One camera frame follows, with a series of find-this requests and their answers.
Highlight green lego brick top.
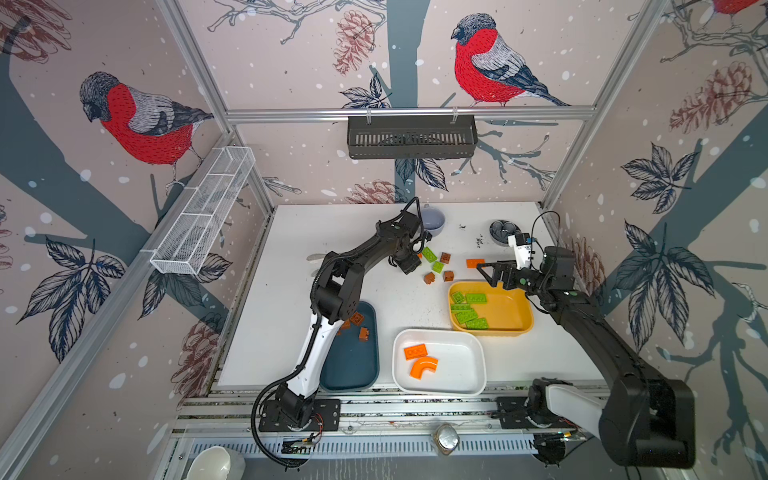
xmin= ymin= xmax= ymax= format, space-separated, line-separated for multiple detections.
xmin=422 ymin=247 xmax=437 ymax=263

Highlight orange lego brick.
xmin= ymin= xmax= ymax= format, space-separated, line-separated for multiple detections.
xmin=466 ymin=259 xmax=486 ymax=269

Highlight green long lego brick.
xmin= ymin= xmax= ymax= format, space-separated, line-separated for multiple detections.
xmin=464 ymin=318 xmax=489 ymax=330

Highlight brown lego brick front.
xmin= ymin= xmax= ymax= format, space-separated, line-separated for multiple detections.
xmin=350 ymin=312 xmax=364 ymax=326

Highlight orange lego plate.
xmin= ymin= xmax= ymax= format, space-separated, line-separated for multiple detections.
xmin=403 ymin=344 xmax=428 ymax=361

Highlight orange curved lego arch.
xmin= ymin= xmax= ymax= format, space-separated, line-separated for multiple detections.
xmin=410 ymin=356 xmax=439 ymax=380

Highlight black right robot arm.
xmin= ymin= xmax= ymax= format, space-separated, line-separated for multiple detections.
xmin=477 ymin=246 xmax=696 ymax=469

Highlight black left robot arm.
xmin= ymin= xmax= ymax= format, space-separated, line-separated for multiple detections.
xmin=251 ymin=197 xmax=431 ymax=427

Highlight yellow rectangular tray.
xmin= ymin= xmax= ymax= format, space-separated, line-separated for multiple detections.
xmin=448 ymin=281 xmax=534 ymax=336

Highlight lavender plastic cup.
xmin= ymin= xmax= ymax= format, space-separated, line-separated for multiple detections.
xmin=421 ymin=205 xmax=446 ymax=237

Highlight metal tongs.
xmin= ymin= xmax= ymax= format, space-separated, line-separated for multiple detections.
xmin=306 ymin=253 xmax=325 ymax=277

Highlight white rectangular tray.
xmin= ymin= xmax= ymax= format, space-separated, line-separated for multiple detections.
xmin=392 ymin=329 xmax=487 ymax=397

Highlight dark teal rectangular tray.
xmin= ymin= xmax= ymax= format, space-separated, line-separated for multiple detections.
xmin=320 ymin=301 xmax=380 ymax=393

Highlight round silver knob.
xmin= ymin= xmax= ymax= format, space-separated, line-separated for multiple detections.
xmin=432 ymin=423 xmax=460 ymax=456

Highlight white bowl at bottom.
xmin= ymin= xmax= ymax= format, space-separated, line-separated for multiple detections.
xmin=185 ymin=446 xmax=246 ymax=480

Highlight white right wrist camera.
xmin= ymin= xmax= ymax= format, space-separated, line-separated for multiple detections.
xmin=508 ymin=233 xmax=533 ymax=269

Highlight black hanging wire basket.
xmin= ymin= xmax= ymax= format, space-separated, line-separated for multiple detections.
xmin=347 ymin=115 xmax=478 ymax=160

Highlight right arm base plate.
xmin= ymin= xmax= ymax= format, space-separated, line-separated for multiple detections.
xmin=491 ymin=396 xmax=578 ymax=431

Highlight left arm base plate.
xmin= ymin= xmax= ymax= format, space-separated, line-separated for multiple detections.
xmin=256 ymin=399 xmax=341 ymax=433

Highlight white wire mesh basket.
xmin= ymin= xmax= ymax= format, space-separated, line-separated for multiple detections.
xmin=150 ymin=146 xmax=255 ymax=275

